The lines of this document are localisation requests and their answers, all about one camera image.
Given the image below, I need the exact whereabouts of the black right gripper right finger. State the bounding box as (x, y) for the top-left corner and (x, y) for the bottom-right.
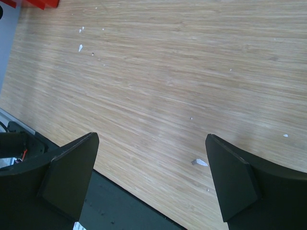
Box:
(205, 134), (307, 230)

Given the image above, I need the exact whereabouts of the red plastic bin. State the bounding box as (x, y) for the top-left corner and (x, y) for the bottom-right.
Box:
(0, 0), (60, 10)

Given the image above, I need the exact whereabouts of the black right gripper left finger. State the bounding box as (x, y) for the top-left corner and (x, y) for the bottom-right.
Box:
(0, 132), (99, 230)

